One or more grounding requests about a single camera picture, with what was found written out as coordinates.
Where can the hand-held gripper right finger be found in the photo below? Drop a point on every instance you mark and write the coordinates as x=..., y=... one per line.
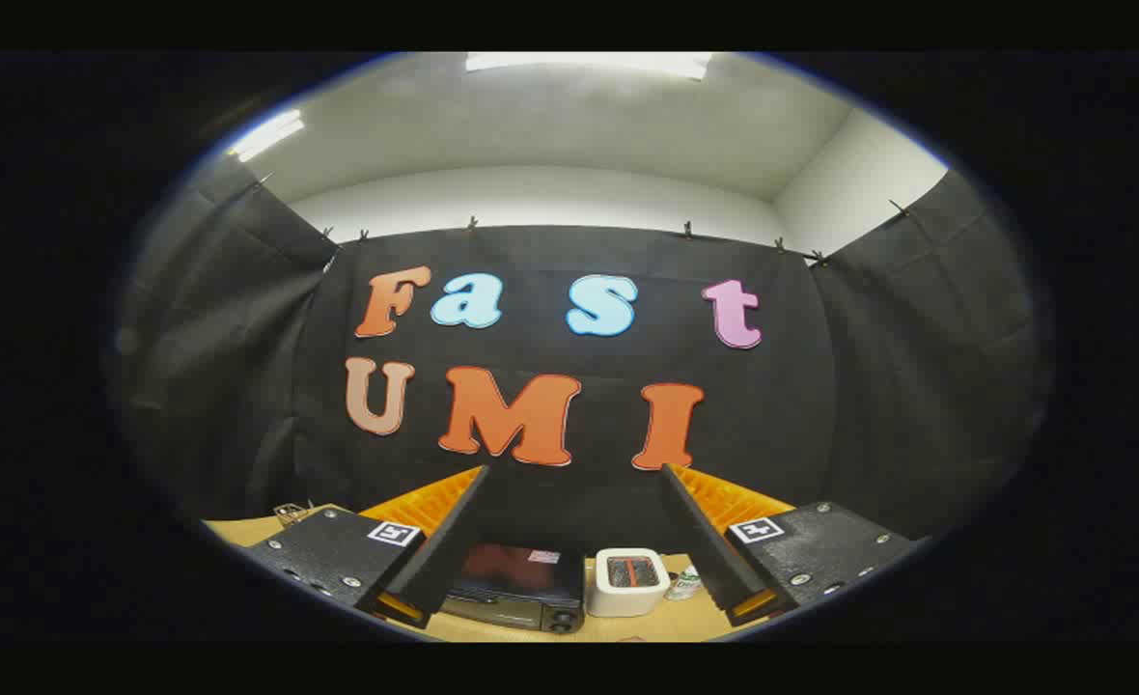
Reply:
x=705, y=545

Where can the small green white bottle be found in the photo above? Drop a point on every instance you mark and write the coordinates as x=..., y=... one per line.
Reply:
x=687, y=584

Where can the black toaster oven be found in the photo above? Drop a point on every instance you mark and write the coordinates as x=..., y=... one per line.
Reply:
x=521, y=589

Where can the white pop-up toaster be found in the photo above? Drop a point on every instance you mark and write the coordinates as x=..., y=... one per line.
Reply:
x=627, y=598

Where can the row of cloth clips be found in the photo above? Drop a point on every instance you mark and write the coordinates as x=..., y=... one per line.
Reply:
x=471, y=225

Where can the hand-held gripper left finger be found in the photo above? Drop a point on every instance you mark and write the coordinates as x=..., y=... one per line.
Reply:
x=444, y=555

